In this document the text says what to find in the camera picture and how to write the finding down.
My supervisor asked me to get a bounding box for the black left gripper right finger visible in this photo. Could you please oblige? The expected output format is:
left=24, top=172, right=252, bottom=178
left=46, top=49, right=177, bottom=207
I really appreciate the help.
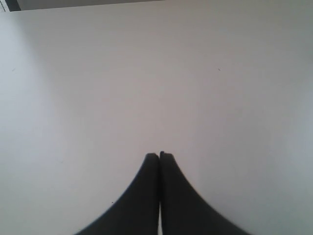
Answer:
left=159, top=151, right=244, bottom=235

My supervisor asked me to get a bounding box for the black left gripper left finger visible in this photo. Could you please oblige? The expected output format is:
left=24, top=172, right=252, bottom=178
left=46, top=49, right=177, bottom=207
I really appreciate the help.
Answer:
left=79, top=153, right=159, bottom=235

